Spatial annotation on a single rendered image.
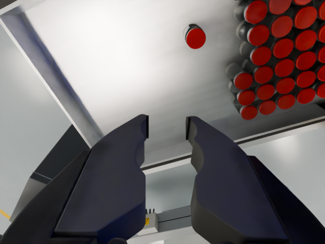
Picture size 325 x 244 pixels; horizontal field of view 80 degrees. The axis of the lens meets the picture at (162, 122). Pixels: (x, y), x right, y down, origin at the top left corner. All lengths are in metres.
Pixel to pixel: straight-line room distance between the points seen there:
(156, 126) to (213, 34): 0.16
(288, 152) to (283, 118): 1.41
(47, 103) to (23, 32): 1.21
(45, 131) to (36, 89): 0.33
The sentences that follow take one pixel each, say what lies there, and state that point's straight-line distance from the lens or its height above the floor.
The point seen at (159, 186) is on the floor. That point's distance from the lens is 1.77.
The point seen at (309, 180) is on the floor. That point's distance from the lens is 2.07.
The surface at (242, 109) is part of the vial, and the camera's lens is 0.27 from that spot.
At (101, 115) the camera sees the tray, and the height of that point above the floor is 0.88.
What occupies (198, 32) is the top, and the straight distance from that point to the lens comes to 0.23.
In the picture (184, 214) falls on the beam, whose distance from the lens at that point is 1.22.
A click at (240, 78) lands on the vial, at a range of 0.25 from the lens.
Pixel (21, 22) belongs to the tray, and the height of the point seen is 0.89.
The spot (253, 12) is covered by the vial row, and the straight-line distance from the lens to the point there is 0.24.
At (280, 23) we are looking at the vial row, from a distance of 0.25.
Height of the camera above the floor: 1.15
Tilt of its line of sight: 59 degrees down
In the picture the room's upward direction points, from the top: 178 degrees counter-clockwise
